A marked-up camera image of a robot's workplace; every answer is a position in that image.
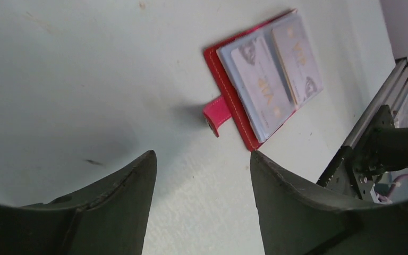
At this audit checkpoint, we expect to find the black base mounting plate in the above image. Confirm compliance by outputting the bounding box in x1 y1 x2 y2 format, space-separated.
317 105 395 201

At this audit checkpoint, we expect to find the white numbered card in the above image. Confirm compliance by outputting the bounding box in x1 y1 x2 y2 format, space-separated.
271 12 323 108

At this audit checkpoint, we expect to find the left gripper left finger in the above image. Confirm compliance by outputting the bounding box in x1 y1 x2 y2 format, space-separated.
0 150 157 254

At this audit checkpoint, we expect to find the aluminium frame rail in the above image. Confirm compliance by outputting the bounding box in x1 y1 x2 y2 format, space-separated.
342 58 408 147

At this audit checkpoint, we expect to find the red card holder wallet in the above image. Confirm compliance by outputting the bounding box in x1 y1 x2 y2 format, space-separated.
202 8 325 152

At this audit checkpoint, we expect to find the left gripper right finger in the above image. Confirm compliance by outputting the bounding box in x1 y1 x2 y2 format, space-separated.
250 151 408 254

